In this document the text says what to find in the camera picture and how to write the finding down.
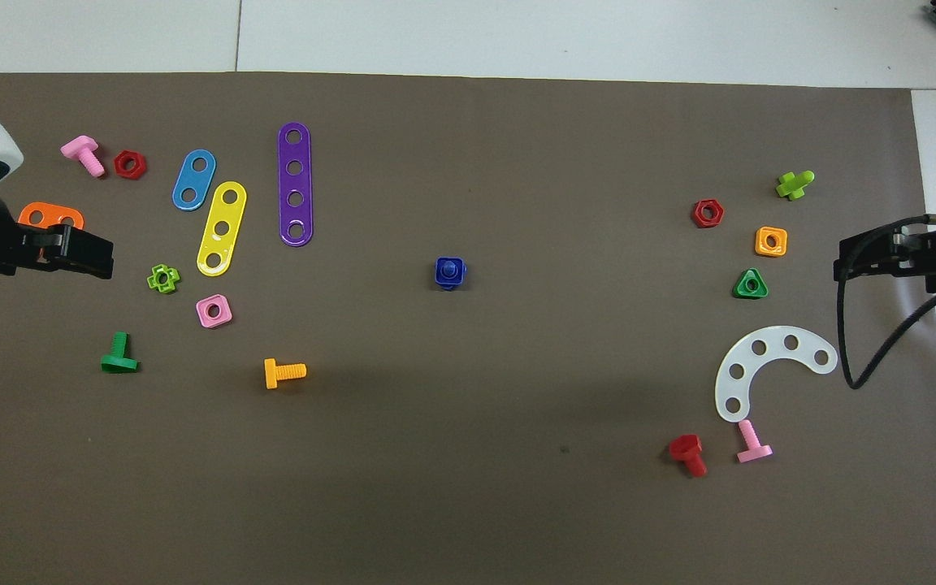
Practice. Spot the red hexagon nut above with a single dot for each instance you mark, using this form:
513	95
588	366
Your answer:
698	214
121	165

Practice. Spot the blue two-hole plate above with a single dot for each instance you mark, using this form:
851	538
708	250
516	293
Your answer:
194	180

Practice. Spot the lime green cross-head screw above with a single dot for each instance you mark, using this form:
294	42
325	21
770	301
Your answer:
793	185

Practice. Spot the green plastic screw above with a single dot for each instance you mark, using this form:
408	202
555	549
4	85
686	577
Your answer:
119	357

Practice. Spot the orange plastic screw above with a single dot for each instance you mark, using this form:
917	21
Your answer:
281	373

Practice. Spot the orange square nut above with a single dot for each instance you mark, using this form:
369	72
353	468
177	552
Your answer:
761	241

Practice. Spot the green cross-shaped nut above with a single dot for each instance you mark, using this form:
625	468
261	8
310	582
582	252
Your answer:
154	279

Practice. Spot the pink plastic screw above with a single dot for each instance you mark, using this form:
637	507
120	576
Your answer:
751	443
88	154

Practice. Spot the green triangle nut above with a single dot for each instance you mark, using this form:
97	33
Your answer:
741	287

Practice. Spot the yellow three-hole plate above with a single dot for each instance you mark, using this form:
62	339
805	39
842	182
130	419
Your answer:
225	213

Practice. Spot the pink square nut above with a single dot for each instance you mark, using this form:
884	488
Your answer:
205	312

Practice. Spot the orange angled three-hole plate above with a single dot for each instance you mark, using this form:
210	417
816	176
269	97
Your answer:
49	213

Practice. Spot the white curved five-hole plate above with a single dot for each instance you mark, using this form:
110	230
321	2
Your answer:
773	337

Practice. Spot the red hexagon-head screw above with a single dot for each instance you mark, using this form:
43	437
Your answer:
689	451

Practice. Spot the brown table mat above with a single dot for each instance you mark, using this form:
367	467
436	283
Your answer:
468	406

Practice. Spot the blue triangle-head screw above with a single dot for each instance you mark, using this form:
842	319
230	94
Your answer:
451	267

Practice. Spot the dark blue square nut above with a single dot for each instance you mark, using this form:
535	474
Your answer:
440	278

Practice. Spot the purple four-hole plate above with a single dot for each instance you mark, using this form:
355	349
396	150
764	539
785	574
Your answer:
295	183

